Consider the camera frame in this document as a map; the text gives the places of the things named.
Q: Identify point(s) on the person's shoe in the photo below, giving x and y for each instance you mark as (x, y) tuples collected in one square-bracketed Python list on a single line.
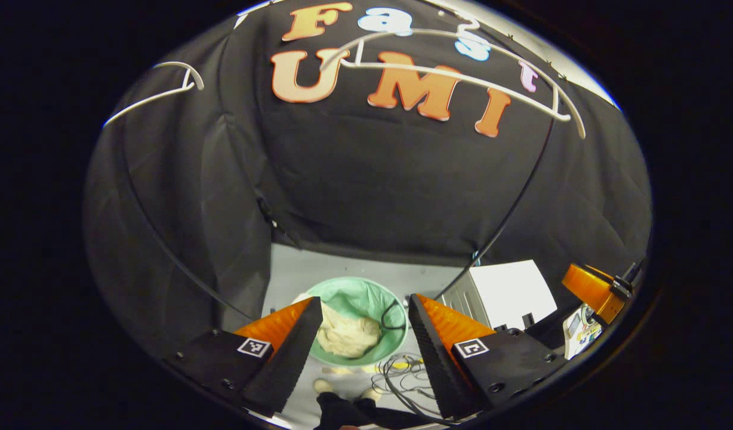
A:
[(372, 394), (323, 386)]

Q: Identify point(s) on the black backdrop cloth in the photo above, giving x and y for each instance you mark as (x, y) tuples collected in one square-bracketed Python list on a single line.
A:
[(372, 191)]

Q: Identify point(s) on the blue clip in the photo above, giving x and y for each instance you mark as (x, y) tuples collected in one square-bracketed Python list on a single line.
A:
[(476, 258)]

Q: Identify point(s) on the white plastic hanger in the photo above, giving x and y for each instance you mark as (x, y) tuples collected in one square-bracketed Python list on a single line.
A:
[(579, 122), (198, 79)]

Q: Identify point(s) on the white cabinet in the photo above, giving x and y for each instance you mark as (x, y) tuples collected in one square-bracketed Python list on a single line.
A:
[(510, 289)]

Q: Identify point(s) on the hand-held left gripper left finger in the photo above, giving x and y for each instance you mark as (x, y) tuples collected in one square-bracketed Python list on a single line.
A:
[(295, 358)]

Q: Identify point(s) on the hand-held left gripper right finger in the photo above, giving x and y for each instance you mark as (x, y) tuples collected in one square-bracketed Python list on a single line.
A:
[(438, 370)]

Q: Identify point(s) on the person's left shoe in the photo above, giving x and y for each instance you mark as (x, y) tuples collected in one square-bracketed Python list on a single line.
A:
[(323, 386)]

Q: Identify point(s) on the green laundry hamper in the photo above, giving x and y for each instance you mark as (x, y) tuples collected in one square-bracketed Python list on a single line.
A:
[(354, 295)]

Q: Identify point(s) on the cream button shirt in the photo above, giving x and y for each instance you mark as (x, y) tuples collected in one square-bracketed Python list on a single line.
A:
[(348, 337)]

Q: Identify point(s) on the person's right shoe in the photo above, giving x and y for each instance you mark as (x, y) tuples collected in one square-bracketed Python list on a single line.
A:
[(372, 394)]

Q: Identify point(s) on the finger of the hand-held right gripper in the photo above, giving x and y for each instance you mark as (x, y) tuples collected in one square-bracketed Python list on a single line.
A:
[(587, 286)]

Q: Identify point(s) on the black clothes rail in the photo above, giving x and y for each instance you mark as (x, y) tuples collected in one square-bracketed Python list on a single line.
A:
[(492, 239)]

